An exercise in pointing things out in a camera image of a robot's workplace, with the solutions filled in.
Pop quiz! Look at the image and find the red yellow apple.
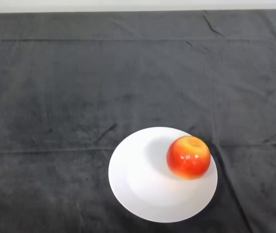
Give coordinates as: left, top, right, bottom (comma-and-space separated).
166, 135, 211, 181

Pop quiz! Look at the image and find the white round plate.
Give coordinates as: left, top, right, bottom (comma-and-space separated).
108, 126, 218, 224

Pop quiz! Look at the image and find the black cloth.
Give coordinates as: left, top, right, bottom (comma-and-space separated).
0, 9, 276, 233

